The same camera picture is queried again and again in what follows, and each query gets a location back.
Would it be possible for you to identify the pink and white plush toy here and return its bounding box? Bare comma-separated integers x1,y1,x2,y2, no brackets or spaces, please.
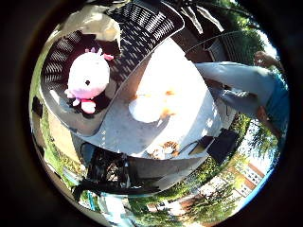
64,46,116,115

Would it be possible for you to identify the tiger plush toy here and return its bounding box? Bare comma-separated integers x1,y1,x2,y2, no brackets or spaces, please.
148,140,181,160

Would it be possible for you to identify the black mesh basket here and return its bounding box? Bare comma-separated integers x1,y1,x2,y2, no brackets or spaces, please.
40,1,186,137

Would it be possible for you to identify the white and orange plush toy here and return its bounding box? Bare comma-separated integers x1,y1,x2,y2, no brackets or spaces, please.
127,88,178,125

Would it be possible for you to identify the person in light trousers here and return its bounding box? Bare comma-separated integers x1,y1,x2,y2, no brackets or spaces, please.
193,50,291,141

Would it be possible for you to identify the black box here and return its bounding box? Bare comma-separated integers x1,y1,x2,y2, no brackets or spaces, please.
206,128,240,165

